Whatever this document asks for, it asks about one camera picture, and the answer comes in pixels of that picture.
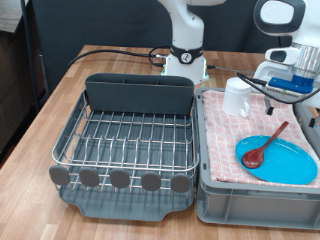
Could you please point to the pink checked towel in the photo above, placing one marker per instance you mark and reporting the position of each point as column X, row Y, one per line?
column 226, row 133

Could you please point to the dark metal pole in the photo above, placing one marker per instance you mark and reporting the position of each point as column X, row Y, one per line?
column 28, row 50

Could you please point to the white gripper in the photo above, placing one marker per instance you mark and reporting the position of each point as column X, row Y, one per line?
column 266, row 70

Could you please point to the white mug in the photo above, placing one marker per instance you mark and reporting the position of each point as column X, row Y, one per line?
column 235, row 96

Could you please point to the grey plastic crate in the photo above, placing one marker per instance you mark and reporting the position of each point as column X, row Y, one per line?
column 266, row 206

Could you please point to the grey dish rack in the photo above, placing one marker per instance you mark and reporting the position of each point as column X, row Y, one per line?
column 133, row 208

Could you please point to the blue plastic plate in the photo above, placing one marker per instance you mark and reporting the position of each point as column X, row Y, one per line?
column 286, row 163

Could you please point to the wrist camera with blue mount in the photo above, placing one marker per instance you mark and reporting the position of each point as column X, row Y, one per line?
column 290, row 85

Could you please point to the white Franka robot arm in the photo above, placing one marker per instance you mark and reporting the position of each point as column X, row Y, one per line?
column 186, row 30

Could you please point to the reddish brown wooden spoon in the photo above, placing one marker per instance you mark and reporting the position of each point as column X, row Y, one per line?
column 253, row 158

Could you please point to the dark wooden cabinet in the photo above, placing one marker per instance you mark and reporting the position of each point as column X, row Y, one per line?
column 13, row 83

